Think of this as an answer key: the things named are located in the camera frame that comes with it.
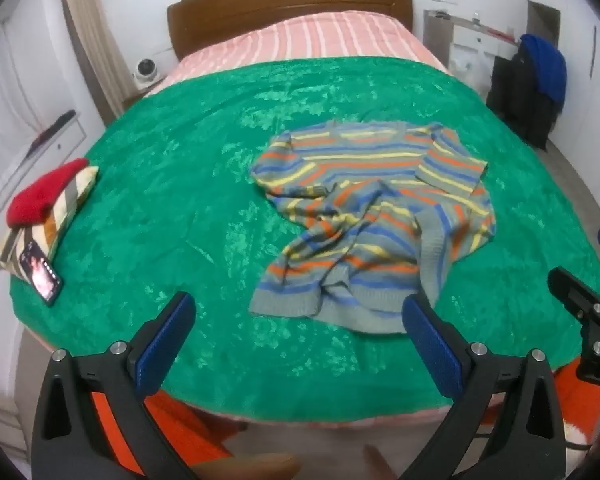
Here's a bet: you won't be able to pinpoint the white desk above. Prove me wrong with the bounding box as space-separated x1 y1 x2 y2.
422 8 524 97

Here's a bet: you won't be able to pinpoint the white security camera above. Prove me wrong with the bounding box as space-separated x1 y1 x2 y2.
132 57 162 84

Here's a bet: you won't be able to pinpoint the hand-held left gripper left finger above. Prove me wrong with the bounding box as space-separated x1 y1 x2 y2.
31 291 197 480

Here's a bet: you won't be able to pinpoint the red folded cloth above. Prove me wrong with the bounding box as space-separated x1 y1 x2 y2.
6 158 91 227

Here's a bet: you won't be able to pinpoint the green velvet blanket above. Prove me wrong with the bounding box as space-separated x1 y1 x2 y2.
8 55 600 424

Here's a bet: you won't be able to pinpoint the pink striped bedsheet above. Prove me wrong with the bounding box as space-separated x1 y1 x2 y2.
147 10 451 98

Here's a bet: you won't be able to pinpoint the dark clothes on chair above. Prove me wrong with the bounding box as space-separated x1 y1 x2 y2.
485 50 564 150

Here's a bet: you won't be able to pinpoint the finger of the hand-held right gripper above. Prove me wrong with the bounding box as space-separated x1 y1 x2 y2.
547 267 600 320

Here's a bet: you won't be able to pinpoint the striped folded cloth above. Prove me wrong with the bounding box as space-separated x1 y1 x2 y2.
0 165 101 282

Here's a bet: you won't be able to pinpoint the blue garment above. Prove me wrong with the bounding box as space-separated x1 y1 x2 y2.
518 33 569 114

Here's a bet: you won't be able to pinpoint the beige curtain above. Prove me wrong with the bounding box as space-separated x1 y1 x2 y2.
60 0 131 127

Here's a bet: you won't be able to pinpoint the brown wooden headboard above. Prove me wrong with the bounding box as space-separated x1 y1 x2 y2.
167 0 415 61

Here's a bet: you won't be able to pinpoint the wooden nightstand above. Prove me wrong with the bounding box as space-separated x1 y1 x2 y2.
122 77 169 112

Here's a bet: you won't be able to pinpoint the striped knit sweater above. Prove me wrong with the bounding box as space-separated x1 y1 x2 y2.
249 120 497 335

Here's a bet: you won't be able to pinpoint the black smartphone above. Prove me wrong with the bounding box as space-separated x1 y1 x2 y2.
18 241 63 307

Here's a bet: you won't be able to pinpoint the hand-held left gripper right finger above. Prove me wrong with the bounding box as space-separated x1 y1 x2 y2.
399 291 567 480

